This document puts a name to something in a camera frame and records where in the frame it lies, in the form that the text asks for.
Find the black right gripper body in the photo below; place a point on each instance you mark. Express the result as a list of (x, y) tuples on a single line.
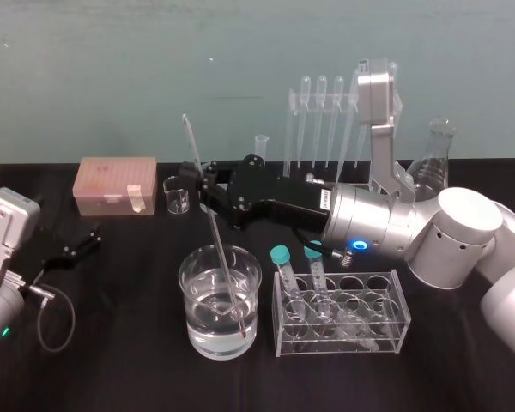
[(279, 197)]

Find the large glass beaker with water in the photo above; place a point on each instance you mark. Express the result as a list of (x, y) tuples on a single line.
[(221, 326)]

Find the small clear measuring cylinder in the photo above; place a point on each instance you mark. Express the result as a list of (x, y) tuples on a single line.
[(261, 148)]

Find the small empty glass beaker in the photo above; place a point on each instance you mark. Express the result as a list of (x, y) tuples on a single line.
[(177, 199)]

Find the clear acrylic test tube rack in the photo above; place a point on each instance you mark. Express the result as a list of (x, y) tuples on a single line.
[(347, 330)]

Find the clear acrylic pipette stand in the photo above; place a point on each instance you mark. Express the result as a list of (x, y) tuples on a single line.
[(290, 129)]

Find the clear tube with teal cap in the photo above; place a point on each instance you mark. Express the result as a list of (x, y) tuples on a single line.
[(281, 257), (315, 257)]

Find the black table cloth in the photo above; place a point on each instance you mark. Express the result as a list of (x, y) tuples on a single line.
[(133, 377)]

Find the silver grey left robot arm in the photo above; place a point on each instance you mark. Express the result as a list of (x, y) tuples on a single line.
[(4, 214)]

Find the pink pipette tip box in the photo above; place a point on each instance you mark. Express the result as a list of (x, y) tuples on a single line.
[(111, 182)]

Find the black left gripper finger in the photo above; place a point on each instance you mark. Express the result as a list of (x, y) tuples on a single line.
[(89, 232), (79, 250)]

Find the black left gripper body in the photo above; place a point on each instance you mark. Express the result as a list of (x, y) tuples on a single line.
[(38, 257)]

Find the clear uncapped plastic tube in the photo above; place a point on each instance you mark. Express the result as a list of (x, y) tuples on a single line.
[(360, 330)]

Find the long glass thermometer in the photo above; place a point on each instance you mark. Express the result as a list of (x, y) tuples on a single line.
[(190, 137)]

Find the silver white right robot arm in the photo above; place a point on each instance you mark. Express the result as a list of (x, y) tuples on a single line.
[(463, 227)]

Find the clear glass conical flask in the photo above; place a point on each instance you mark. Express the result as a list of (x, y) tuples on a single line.
[(433, 163)]

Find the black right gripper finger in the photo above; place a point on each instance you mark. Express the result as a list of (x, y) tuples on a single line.
[(219, 171), (223, 201)]

